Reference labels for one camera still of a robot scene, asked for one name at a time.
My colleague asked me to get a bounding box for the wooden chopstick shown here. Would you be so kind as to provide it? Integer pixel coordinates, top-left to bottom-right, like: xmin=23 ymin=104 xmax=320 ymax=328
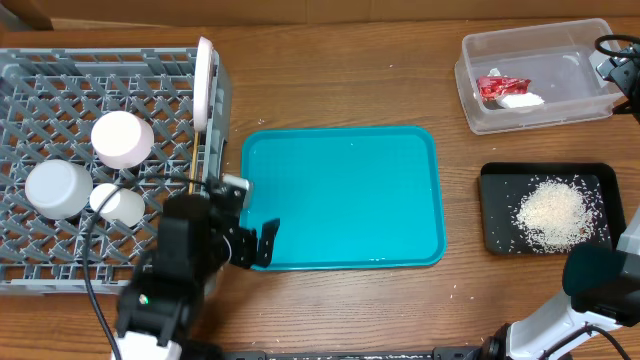
xmin=188 ymin=131 xmax=200 ymax=195

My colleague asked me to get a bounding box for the cream paper cup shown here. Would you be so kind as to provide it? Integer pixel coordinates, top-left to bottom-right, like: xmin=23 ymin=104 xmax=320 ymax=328
xmin=89 ymin=183 xmax=145 ymax=227

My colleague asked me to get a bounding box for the large white plate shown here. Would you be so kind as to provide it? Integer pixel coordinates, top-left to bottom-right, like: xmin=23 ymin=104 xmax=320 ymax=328
xmin=193 ymin=37 xmax=214 ymax=132

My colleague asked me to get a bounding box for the grey shallow bowl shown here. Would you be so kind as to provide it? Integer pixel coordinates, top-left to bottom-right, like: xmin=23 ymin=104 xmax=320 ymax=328
xmin=25 ymin=159 xmax=93 ymax=220

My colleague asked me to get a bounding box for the red snack wrapper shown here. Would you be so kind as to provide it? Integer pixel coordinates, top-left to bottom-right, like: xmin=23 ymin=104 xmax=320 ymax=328
xmin=476 ymin=76 xmax=531 ymax=101

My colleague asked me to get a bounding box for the white napkin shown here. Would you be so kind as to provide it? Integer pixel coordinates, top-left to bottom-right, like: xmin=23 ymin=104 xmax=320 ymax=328
xmin=488 ymin=68 xmax=545 ymax=108

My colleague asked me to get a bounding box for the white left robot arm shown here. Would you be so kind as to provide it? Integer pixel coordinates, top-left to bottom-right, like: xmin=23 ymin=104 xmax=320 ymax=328
xmin=85 ymin=175 xmax=280 ymax=360

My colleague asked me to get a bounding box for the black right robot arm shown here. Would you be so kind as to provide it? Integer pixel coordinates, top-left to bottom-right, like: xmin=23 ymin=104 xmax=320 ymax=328
xmin=432 ymin=162 xmax=639 ymax=359

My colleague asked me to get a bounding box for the grey dishwasher rack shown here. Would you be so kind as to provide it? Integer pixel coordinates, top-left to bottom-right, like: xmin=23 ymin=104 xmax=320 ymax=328
xmin=1 ymin=48 xmax=232 ymax=294

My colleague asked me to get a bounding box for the teal plastic tray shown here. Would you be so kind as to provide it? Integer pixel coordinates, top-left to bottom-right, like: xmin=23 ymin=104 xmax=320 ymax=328
xmin=241 ymin=126 xmax=447 ymax=271

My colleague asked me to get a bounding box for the black plastic tray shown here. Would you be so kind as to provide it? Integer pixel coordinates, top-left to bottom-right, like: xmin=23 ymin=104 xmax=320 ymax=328
xmin=478 ymin=162 xmax=626 ymax=255

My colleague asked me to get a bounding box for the clear plastic bin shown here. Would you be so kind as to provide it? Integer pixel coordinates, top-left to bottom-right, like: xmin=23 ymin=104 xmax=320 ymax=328
xmin=454 ymin=18 xmax=623 ymax=135

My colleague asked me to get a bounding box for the pile of rice grains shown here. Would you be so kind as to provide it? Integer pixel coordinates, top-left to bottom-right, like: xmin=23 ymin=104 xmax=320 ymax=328
xmin=509 ymin=175 xmax=611 ymax=254

